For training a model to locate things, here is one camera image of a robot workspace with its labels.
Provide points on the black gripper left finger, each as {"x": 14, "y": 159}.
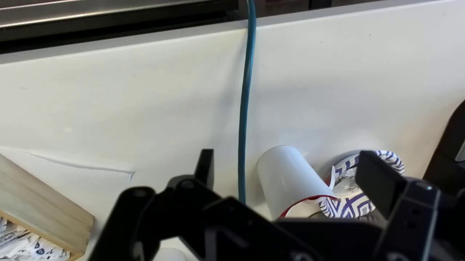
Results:
{"x": 206, "y": 168}

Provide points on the wooden sachet box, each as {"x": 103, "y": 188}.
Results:
{"x": 31, "y": 203}

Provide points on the white mug red interior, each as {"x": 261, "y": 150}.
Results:
{"x": 289, "y": 178}

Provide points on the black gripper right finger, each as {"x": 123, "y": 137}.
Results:
{"x": 380, "y": 181}

